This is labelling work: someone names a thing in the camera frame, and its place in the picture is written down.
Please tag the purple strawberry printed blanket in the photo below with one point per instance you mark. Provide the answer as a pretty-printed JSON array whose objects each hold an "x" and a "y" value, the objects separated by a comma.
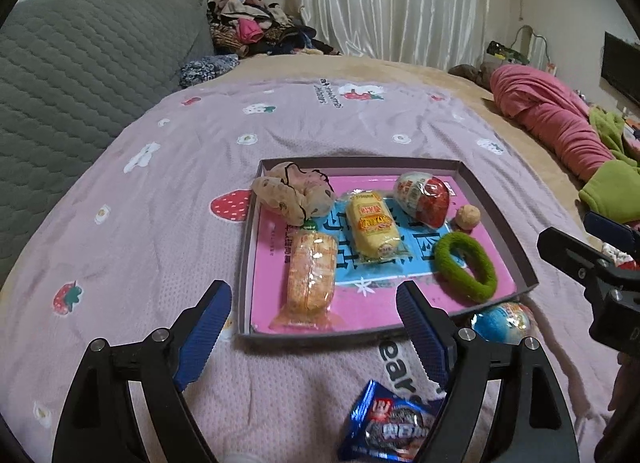
[{"x": 125, "y": 243}]

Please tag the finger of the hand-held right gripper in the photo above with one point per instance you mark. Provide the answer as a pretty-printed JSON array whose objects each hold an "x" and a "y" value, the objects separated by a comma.
[
  {"x": 607, "y": 228},
  {"x": 565, "y": 250}
]

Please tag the red foil egg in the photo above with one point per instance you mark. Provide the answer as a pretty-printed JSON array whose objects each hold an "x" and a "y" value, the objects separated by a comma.
[{"x": 422, "y": 198}]

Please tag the pink quilt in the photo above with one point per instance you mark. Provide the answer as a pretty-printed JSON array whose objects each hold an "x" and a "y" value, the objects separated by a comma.
[{"x": 540, "y": 103}]

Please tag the blue foil egg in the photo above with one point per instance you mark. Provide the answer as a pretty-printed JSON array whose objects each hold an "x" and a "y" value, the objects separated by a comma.
[{"x": 500, "y": 325}]

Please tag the white metal chair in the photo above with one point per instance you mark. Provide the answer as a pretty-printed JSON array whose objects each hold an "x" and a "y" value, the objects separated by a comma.
[{"x": 537, "y": 50}]

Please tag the brown cloth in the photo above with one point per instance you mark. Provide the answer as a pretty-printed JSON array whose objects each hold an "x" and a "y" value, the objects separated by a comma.
[{"x": 467, "y": 74}]

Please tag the green fleece blanket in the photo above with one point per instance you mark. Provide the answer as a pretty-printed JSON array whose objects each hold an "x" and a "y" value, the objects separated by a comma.
[{"x": 610, "y": 188}]

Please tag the blue cookie packet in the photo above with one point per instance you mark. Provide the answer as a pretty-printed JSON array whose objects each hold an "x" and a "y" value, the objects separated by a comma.
[{"x": 385, "y": 430}]

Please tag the yellow cake packet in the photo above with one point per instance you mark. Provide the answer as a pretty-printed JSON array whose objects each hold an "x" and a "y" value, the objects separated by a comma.
[{"x": 372, "y": 225}]

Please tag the shallow cardboard box with pink insert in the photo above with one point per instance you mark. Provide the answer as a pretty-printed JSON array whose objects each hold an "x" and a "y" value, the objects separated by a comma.
[{"x": 360, "y": 310}]

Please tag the green scrunchie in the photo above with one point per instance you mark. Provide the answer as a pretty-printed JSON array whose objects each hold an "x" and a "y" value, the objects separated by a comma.
[{"x": 482, "y": 288}]

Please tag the pile of clothes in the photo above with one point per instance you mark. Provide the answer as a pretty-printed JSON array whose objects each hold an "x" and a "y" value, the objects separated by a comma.
[{"x": 255, "y": 23}]

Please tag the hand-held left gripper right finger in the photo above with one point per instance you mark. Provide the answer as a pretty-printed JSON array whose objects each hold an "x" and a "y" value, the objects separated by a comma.
[{"x": 422, "y": 328}]

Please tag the black television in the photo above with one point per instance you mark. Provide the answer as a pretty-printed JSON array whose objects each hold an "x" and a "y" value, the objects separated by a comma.
[{"x": 622, "y": 68}]

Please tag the blue patterned cloth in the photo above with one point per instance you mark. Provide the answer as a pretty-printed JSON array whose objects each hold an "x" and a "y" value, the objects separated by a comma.
[{"x": 210, "y": 69}]

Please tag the walnut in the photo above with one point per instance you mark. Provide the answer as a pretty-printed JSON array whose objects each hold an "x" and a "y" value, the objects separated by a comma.
[{"x": 468, "y": 218}]

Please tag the red white patterned toy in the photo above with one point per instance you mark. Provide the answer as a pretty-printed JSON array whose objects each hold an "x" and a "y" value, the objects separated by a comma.
[{"x": 620, "y": 258}]

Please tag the beige spotted scrunchie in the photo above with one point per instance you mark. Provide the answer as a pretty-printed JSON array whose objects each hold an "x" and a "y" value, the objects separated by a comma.
[{"x": 280, "y": 195}]

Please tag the orange cracker packet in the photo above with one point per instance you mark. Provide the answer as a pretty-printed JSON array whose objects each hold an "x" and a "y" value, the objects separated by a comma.
[{"x": 310, "y": 268}]

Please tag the grey quilted headboard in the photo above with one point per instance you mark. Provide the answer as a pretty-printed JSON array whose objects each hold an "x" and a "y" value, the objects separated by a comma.
[{"x": 75, "y": 68}]

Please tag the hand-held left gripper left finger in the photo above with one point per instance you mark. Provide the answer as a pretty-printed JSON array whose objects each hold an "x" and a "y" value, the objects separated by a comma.
[{"x": 205, "y": 333}]

